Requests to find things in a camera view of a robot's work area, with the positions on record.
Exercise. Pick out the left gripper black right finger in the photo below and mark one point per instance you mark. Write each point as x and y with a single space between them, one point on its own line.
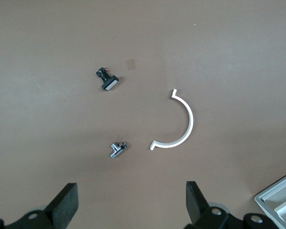
196 205

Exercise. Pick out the white semicircular plastic clamp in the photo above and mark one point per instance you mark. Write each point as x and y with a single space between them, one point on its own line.
190 119

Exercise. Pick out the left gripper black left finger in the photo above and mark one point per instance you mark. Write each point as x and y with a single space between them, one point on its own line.
62 205

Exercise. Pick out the chrome metal fitting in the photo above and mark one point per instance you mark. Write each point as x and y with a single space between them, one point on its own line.
115 149

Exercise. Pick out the black pushbutton with white cap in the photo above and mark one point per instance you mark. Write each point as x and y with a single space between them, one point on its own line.
107 80

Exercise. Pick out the white drawer cabinet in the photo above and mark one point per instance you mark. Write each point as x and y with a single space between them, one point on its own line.
271 188

